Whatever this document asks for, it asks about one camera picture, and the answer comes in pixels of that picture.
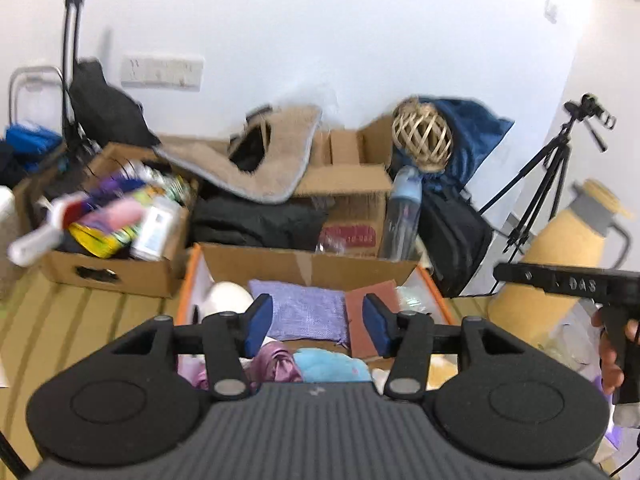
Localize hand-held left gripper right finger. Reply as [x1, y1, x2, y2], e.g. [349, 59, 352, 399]
[362, 292, 526, 403]

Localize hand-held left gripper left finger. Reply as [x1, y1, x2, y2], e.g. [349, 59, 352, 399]
[111, 294, 275, 402]

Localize reddish brown cloth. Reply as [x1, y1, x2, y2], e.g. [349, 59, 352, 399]
[346, 287, 401, 361]

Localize white soft ball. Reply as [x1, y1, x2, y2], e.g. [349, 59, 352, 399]
[201, 281, 256, 325]

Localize purple woven pouch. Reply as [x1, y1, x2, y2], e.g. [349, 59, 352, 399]
[248, 279, 348, 346]

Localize purple satin cloth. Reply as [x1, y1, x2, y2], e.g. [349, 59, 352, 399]
[177, 342, 305, 391]

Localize orange-edged cardboard box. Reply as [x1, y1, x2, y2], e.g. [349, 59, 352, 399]
[175, 242, 458, 396]

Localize light blue plush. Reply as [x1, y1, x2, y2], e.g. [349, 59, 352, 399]
[292, 349, 373, 383]

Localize cream cloth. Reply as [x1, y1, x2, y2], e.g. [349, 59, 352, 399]
[371, 355, 460, 395]

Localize person's right hand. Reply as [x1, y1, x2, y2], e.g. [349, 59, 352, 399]
[591, 310, 640, 396]

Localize cork-coloured jug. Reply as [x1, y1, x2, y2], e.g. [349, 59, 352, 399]
[487, 178, 633, 333]

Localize clear plastic wrap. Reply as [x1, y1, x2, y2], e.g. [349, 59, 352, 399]
[542, 305, 608, 376]

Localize crumpled clear plastic bag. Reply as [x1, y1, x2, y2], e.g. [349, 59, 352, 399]
[315, 236, 352, 257]

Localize folded black cloth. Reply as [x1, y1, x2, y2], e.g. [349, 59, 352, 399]
[190, 195, 328, 251]

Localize black backpack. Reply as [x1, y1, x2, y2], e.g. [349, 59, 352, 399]
[417, 180, 493, 298]

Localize clear blue-lid water bottle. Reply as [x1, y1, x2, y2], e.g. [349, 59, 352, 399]
[377, 165, 422, 261]

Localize black tripod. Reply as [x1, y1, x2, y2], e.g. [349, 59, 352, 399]
[477, 115, 573, 263]

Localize white packet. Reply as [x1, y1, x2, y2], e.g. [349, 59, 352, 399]
[131, 195, 183, 262]

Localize small cardboard box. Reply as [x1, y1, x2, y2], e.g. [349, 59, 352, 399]
[14, 142, 201, 300]

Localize red-label cardboard box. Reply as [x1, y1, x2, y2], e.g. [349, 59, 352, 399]
[292, 115, 396, 258]

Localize green packets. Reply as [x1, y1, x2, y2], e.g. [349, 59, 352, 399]
[135, 165, 193, 206]

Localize beige fleece mat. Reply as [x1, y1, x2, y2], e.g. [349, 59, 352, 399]
[152, 104, 323, 205]

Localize pink packet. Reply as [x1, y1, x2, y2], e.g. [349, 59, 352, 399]
[87, 195, 151, 233]

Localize dark blue cloth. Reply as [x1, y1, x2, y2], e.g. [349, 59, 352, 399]
[390, 96, 516, 196]

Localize yellow packet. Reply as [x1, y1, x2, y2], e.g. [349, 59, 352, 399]
[67, 222, 138, 260]

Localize beige striped mat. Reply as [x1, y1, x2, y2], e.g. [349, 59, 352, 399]
[0, 257, 506, 471]

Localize purple packet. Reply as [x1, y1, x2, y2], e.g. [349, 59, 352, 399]
[85, 174, 142, 211]

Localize wicker ball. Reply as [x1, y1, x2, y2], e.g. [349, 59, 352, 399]
[391, 101, 453, 173]

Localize white and red scoop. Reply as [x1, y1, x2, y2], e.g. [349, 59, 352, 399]
[9, 191, 88, 267]

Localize black bag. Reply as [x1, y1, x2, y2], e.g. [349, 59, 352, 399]
[67, 60, 161, 148]

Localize white container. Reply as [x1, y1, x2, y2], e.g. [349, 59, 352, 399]
[0, 186, 17, 226]

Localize black rod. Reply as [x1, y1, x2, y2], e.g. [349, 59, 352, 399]
[0, 430, 31, 480]

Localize blue box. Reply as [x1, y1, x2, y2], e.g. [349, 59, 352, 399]
[5, 122, 63, 171]

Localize black cloth heap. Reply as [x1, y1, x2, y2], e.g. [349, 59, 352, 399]
[0, 140, 31, 186]

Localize black hand trolley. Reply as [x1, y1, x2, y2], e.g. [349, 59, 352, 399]
[10, 0, 103, 161]

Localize black camera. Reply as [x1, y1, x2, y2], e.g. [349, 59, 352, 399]
[564, 93, 617, 153]

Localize white wall socket panel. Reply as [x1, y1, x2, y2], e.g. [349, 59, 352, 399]
[121, 54, 205, 92]

